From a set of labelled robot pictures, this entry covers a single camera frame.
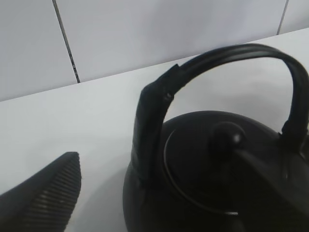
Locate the black kettle teapot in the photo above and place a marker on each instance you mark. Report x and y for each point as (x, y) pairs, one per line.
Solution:
(212, 171)

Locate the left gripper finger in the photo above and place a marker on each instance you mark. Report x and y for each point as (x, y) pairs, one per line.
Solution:
(45, 201)

